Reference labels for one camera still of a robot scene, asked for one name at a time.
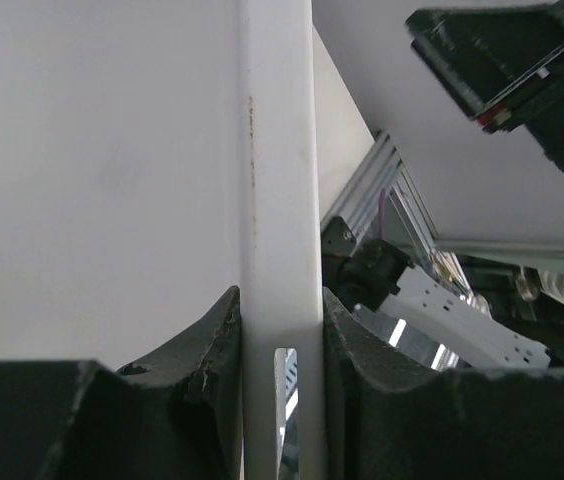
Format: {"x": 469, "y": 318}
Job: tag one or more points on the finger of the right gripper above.
{"x": 476, "y": 53}

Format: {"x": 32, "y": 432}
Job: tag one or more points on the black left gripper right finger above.
{"x": 389, "y": 417}

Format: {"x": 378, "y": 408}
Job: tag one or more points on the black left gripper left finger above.
{"x": 172, "y": 414}

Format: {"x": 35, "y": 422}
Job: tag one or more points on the white plastic tub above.
{"x": 154, "y": 154}

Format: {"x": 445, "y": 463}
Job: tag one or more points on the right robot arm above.
{"x": 435, "y": 369}

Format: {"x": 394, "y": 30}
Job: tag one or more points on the aluminium mounting rail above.
{"x": 365, "y": 181}

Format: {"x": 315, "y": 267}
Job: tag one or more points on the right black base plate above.
{"x": 337, "y": 244}

